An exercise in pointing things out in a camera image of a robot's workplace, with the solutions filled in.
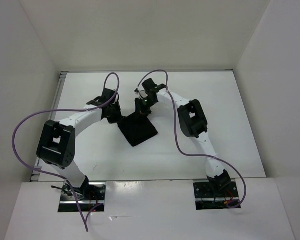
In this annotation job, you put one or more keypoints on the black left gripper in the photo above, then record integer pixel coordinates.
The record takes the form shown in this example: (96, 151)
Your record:
(116, 119)

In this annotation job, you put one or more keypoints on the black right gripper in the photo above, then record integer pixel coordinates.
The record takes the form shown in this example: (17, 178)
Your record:
(140, 109)

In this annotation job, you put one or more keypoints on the black skirt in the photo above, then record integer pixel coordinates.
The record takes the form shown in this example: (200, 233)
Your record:
(137, 129)

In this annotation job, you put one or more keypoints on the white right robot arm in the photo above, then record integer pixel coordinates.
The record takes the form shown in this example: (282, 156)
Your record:
(190, 119)

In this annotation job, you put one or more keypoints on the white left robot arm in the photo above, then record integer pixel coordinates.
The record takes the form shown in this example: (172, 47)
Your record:
(57, 142)

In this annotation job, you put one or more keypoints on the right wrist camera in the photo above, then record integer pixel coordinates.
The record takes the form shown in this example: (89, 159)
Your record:
(141, 93)

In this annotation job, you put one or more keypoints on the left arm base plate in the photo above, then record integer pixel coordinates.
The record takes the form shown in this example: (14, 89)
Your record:
(94, 200)

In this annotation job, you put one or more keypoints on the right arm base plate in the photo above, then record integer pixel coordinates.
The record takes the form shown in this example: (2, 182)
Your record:
(206, 200)

